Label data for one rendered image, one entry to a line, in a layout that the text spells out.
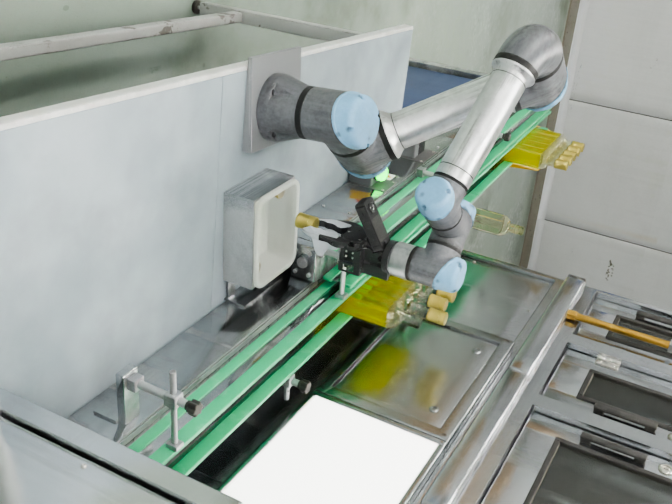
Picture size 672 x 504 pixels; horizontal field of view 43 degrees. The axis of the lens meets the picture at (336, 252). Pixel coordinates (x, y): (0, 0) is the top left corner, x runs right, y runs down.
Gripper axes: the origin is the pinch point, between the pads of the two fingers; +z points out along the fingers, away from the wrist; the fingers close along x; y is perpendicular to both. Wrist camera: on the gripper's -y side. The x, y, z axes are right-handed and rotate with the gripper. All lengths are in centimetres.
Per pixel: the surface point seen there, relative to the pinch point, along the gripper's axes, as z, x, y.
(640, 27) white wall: 29, 605, 89
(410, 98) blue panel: 36, 136, 18
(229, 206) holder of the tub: 15.3, -9.8, -4.1
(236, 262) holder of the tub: 13.3, -10.3, 9.1
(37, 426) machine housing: 3, -78, 2
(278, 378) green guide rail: -3.2, -18.5, 29.3
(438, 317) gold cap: -25.2, 19.3, 26.6
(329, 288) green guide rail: 0.9, 11.5, 23.2
